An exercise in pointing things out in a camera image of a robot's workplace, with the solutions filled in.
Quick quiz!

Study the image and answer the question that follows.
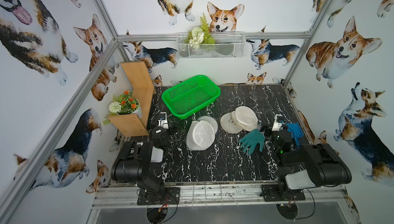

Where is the cream mesh laundry bag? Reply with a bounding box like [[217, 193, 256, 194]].
[[220, 106, 259, 134]]

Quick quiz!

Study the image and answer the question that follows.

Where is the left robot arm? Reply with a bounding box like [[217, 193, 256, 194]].
[[110, 126, 168, 203]]

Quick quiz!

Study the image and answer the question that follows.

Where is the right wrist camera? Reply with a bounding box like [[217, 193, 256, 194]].
[[271, 114, 284, 132]]

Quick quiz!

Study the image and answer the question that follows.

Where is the white flower fern bouquet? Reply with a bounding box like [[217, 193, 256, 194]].
[[184, 14, 215, 49]]

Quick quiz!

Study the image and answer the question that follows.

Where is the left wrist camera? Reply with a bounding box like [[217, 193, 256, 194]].
[[158, 112, 169, 129]]

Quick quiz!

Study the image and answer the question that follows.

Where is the green plastic basket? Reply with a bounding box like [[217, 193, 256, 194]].
[[162, 75, 221, 119]]

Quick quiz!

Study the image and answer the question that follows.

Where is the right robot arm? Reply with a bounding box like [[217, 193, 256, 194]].
[[271, 130, 352, 193]]

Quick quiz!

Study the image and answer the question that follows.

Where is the wooden shelf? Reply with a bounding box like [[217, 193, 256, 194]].
[[108, 61, 156, 137]]

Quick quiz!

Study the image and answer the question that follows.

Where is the white wire wall basket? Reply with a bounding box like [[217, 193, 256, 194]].
[[176, 32, 246, 59]]

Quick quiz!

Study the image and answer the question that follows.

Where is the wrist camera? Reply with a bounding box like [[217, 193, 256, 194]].
[[158, 112, 169, 129], [271, 114, 284, 132]]

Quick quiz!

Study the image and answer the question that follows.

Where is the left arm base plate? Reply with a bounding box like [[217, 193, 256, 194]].
[[137, 187, 181, 206]]

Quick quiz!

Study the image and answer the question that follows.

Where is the potted flower plant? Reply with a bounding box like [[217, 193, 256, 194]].
[[103, 90, 142, 125]]

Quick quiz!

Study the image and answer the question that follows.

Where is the green rubber glove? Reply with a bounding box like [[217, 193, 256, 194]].
[[239, 129, 265, 155]]

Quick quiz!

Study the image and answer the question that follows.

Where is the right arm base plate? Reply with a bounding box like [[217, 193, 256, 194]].
[[260, 185, 306, 202]]

